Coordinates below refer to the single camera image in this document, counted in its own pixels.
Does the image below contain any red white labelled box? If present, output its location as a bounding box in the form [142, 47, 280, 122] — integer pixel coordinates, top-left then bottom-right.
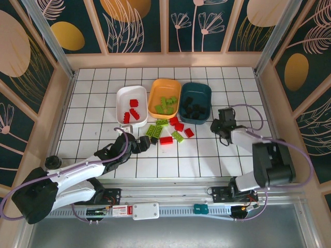
[111, 206, 133, 216]

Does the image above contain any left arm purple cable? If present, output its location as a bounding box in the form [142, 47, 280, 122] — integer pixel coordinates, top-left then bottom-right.
[0, 126, 130, 223]

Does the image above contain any small teal device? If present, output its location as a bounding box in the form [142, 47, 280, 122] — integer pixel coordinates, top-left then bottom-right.
[193, 204, 209, 215]

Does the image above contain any grey perforated cable tray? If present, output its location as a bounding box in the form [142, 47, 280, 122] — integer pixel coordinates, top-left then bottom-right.
[36, 205, 235, 220]

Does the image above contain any teal plastic container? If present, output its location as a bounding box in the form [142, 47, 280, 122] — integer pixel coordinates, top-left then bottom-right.
[178, 82, 212, 126]

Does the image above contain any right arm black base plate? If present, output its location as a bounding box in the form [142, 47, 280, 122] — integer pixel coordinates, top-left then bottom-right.
[212, 186, 259, 204]

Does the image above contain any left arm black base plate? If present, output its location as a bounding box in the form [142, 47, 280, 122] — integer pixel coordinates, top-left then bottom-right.
[103, 188, 122, 205]

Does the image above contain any white plastic container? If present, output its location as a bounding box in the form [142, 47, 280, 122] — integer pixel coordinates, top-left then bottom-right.
[116, 85, 148, 127]

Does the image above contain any black adapter with lights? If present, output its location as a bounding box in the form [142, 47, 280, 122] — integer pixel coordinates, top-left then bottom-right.
[86, 208, 112, 217]

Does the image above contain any small adapter with orange plug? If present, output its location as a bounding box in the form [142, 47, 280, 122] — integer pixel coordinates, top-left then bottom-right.
[232, 205, 261, 215]

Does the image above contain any white plastic electronics box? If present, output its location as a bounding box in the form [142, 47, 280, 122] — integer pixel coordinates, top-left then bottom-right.
[132, 201, 160, 221]

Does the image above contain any aluminium frame post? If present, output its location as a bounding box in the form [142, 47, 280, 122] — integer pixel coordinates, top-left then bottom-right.
[22, 0, 76, 78]
[254, 0, 310, 75]

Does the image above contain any orange plastic container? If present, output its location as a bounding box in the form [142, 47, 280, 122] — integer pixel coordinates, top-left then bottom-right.
[147, 78, 182, 119]

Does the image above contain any black round knob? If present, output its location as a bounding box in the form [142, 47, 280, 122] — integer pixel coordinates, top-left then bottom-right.
[44, 156, 63, 170]

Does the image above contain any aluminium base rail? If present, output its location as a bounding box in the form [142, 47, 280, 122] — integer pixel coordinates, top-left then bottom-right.
[25, 178, 307, 207]

